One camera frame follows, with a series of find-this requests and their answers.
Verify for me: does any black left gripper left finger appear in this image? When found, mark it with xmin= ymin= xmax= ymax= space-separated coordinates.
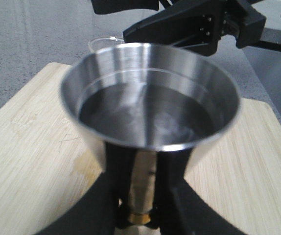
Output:
xmin=38 ymin=143 xmax=136 ymax=235

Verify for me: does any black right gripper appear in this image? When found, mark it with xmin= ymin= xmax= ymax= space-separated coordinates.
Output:
xmin=123 ymin=0 xmax=266 ymax=56

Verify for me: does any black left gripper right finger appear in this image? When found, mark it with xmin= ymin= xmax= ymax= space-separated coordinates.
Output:
xmin=152 ymin=150 xmax=243 ymax=235

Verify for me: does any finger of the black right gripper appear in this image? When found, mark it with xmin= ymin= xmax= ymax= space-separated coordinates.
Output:
xmin=91 ymin=0 xmax=159 ymax=14

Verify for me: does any clear glass beaker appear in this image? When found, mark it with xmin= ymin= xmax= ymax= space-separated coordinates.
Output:
xmin=88 ymin=36 xmax=125 ymax=53

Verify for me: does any steel double jigger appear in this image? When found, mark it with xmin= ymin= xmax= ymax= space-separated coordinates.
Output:
xmin=60 ymin=43 xmax=241 ymax=235

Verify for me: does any light wooden cutting board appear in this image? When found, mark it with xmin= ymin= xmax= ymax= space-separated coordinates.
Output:
xmin=0 ymin=63 xmax=281 ymax=235

